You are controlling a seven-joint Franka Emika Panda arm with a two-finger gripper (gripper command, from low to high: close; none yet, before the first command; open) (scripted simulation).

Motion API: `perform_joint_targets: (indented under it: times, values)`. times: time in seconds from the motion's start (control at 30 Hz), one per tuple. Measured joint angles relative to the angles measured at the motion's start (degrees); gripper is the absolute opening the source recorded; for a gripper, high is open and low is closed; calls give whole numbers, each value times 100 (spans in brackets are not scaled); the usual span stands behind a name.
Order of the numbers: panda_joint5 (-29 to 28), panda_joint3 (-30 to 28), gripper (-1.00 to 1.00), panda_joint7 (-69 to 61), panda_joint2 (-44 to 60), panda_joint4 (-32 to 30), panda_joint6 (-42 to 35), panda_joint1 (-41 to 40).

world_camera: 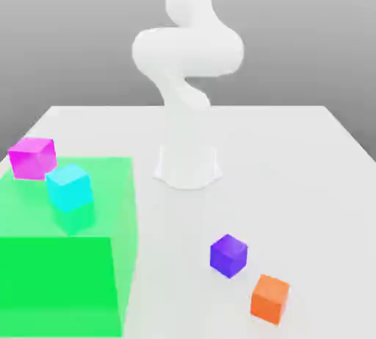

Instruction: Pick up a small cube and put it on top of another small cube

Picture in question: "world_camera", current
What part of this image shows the small purple cube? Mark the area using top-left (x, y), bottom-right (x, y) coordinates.
top-left (209, 233), bottom-right (249, 280)

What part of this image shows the small cyan cube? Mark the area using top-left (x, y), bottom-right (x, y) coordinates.
top-left (45, 163), bottom-right (95, 214)

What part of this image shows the small magenta cube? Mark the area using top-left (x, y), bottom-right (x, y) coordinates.
top-left (7, 136), bottom-right (58, 181)

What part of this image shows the small orange cube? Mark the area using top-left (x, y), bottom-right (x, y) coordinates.
top-left (250, 273), bottom-right (291, 326)

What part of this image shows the large green box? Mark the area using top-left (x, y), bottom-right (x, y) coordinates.
top-left (0, 156), bottom-right (140, 339)

